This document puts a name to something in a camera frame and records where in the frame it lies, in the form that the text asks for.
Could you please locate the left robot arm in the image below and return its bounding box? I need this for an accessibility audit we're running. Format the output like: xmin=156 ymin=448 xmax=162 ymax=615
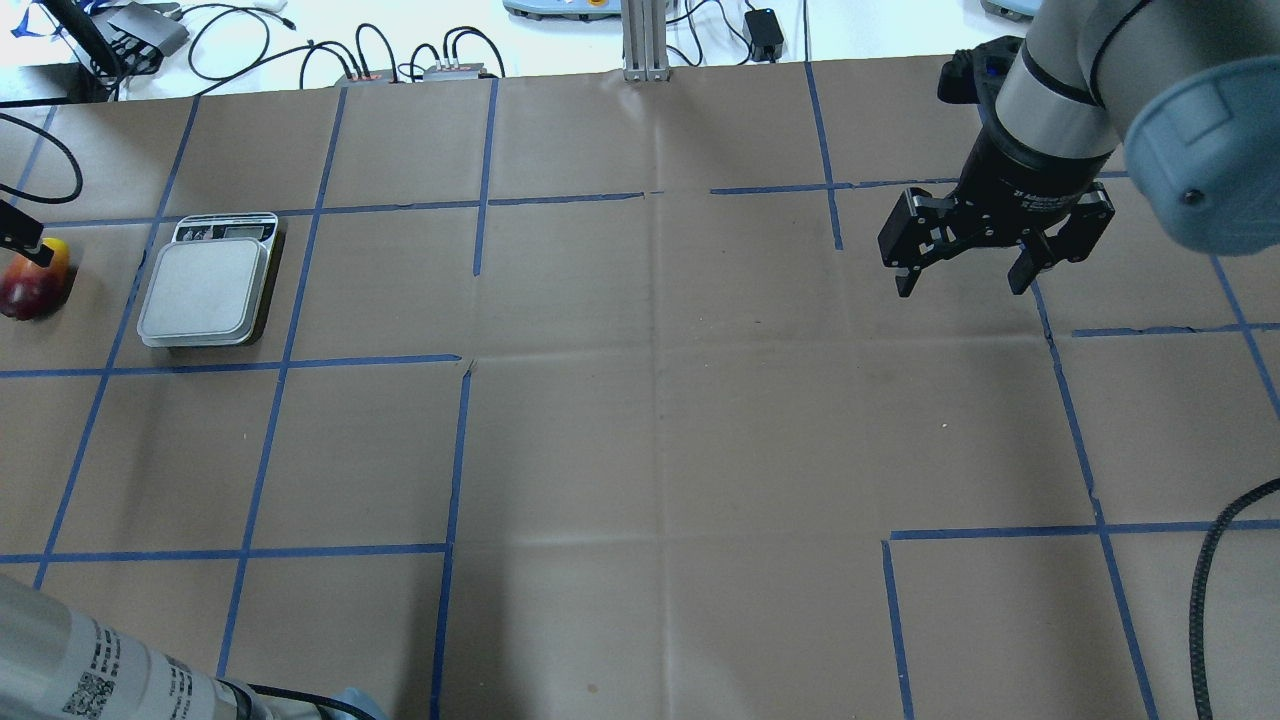
xmin=1 ymin=577 xmax=383 ymax=719

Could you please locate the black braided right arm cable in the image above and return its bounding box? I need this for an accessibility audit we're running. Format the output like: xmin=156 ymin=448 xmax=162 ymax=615
xmin=1188 ymin=478 xmax=1280 ymax=720

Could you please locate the aluminium frame post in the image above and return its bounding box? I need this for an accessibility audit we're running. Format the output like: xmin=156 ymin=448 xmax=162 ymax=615
xmin=620 ymin=0 xmax=669 ymax=83

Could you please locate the black power adapter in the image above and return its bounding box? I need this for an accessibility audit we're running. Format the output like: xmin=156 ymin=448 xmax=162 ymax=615
xmin=742 ymin=8 xmax=786 ymax=63

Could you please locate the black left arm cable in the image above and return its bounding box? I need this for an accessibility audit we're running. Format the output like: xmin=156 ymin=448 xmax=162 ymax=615
xmin=0 ymin=110 xmax=84 ymax=206

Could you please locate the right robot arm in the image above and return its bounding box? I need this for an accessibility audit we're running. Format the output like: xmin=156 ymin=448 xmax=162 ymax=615
xmin=877 ymin=1 xmax=1279 ymax=299

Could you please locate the blue teach pendant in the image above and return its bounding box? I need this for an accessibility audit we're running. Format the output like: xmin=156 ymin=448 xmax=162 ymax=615
xmin=500 ymin=0 xmax=622 ymax=22

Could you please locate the grey usb hub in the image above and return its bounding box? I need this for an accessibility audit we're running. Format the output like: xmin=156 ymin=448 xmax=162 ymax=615
xmin=419 ymin=63 xmax=495 ymax=82
xmin=333 ymin=69 xmax=399 ymax=88

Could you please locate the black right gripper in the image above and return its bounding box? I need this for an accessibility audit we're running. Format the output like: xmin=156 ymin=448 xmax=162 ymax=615
xmin=877 ymin=126 xmax=1115 ymax=299

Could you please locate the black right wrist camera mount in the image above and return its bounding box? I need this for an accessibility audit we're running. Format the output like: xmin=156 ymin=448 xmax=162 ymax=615
xmin=936 ymin=35 xmax=1024 ymax=123

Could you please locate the red yellow mango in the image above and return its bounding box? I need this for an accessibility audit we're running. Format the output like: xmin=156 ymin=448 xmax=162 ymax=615
xmin=1 ymin=237 xmax=70 ymax=322

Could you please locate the silver digital kitchen scale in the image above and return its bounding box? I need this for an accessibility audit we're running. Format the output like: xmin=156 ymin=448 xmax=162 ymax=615
xmin=136 ymin=211 xmax=285 ymax=348

